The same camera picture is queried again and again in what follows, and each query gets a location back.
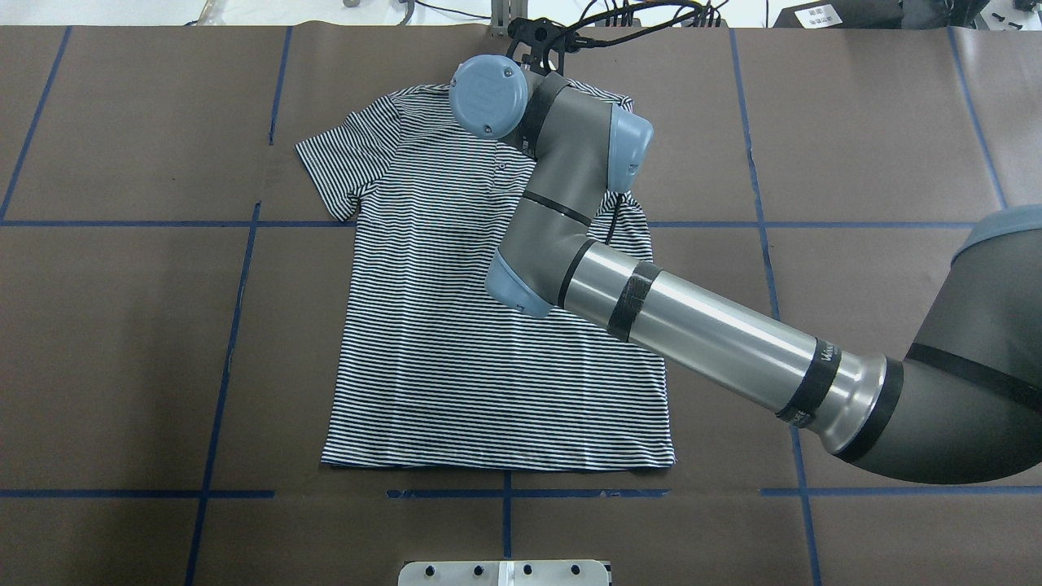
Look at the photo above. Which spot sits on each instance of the striped polo shirt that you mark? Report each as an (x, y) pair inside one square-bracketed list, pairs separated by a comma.
[(433, 371)]

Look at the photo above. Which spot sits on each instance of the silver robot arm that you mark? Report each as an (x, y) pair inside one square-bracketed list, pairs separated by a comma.
[(963, 406)]

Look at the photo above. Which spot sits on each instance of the black box with label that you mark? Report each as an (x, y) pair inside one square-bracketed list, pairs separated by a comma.
[(897, 15)]

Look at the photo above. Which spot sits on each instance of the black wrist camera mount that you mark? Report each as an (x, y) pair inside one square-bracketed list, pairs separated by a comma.
[(541, 45)]

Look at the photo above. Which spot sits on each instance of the white pedestal column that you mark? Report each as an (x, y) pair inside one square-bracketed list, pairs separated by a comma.
[(507, 572)]

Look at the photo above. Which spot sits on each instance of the aluminium frame post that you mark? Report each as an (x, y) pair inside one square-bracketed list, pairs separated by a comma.
[(503, 12)]

